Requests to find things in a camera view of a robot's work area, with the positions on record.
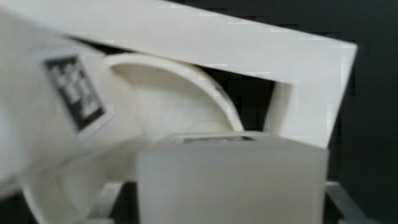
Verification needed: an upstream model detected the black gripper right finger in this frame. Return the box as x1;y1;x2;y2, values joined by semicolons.
324;181;380;224

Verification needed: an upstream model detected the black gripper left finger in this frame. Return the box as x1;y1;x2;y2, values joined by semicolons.
81;182;138;224

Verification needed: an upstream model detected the white stool leg with tags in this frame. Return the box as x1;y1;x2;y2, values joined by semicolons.
0;8;140;198

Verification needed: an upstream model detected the white round stool seat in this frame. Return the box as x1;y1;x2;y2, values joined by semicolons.
22;54;243;224

